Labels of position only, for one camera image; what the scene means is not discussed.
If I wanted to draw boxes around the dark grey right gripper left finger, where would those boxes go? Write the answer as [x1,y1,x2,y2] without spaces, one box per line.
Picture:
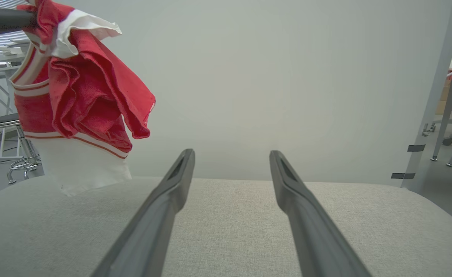
[91,149,196,277]

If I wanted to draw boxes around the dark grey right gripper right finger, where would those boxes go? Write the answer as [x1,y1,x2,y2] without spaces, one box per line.
[269,150,372,277]

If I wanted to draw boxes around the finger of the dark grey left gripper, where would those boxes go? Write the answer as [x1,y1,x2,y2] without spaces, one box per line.
[0,7,38,38]

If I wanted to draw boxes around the red and white basketball jersey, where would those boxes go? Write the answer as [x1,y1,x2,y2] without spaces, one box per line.
[9,0,156,197]

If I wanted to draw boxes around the white window blinds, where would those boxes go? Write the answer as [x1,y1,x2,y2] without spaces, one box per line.
[0,0,30,48]

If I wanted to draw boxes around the light grey fabric sofa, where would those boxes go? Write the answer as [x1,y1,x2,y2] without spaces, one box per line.
[0,176,452,277]

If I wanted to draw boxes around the round black chrome stool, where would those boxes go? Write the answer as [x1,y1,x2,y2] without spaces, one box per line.
[0,113,42,184]

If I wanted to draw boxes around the grey office chair wheel base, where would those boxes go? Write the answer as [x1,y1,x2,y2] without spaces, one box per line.
[422,117,452,147]

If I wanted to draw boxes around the white backdrop panel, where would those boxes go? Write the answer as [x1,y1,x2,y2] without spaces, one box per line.
[5,0,452,189]

